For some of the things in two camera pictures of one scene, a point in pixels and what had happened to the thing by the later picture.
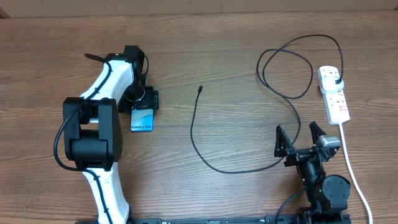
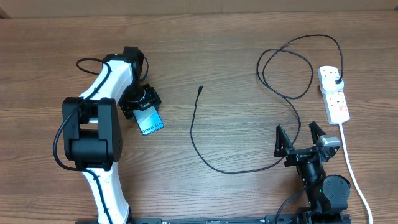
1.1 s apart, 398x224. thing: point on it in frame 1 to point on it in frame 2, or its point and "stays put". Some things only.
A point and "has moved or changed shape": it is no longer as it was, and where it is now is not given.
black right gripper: [282, 146] stays put
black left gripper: [151, 101] stays put
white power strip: [337, 109] stays put
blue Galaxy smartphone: [142, 120] has moved or changed shape
